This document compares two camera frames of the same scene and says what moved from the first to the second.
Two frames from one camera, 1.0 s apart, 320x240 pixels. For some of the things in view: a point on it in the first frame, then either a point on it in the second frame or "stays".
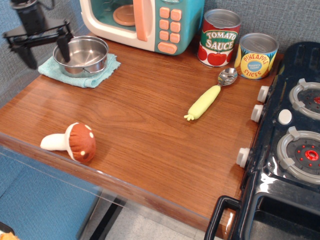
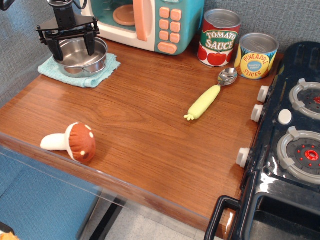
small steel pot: [88, 55] stays
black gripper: [34, 30] → [67, 23]
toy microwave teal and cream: [173, 27] stays
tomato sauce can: [220, 30] stays
